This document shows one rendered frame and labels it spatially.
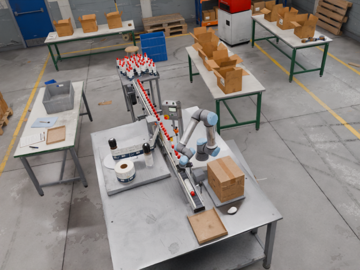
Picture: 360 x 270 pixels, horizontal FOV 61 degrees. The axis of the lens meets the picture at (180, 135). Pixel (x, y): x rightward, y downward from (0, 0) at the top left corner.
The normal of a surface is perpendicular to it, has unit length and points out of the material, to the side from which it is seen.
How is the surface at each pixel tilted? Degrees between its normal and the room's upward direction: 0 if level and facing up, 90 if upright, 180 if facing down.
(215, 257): 1
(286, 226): 0
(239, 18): 90
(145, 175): 0
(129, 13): 90
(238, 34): 90
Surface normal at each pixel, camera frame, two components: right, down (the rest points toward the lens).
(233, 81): 0.29, 0.57
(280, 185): -0.09, -0.80
